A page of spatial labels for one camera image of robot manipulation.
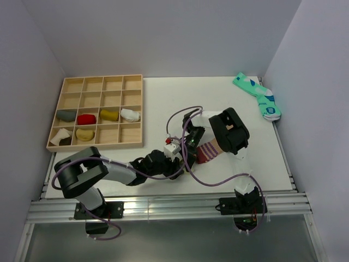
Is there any aluminium frame rail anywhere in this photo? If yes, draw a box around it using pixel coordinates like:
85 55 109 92
16 152 330 262

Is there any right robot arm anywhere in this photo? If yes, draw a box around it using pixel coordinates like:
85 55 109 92
180 106 262 213

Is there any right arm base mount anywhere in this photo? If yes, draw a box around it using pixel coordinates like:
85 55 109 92
215 186 268 234

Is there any red rolled sock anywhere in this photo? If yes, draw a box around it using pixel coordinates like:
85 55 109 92
77 114 97 126

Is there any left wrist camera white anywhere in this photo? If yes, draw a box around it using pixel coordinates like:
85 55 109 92
163 138 181 160

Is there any purple cable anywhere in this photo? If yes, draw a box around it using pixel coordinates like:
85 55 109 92
51 136 189 241
165 105 269 234

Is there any white and brown rolled sock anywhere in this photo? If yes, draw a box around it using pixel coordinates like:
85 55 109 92
50 128 73 146

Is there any tan maroon striped sock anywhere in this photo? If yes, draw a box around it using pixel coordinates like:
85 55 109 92
196 139 224 164

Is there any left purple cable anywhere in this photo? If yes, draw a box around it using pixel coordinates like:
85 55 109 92
51 136 189 241

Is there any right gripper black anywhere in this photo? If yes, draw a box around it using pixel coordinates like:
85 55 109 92
179 126 206 171

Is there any grey rolled sock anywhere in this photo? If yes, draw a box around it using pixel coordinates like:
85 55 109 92
56 110 77 122

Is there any teal patterned sock pair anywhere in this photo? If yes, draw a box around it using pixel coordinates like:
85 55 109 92
232 73 281 122

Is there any wooden compartment tray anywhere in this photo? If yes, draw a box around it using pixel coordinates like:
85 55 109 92
46 75 143 152

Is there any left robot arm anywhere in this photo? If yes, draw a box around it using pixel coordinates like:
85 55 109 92
51 146 184 218

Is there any mustard yellow rolled sock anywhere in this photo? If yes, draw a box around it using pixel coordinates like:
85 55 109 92
100 109 119 121

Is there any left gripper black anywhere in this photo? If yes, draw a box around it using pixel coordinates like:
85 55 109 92
147 153 184 180

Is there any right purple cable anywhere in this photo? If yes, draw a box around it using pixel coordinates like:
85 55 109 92
165 105 269 234

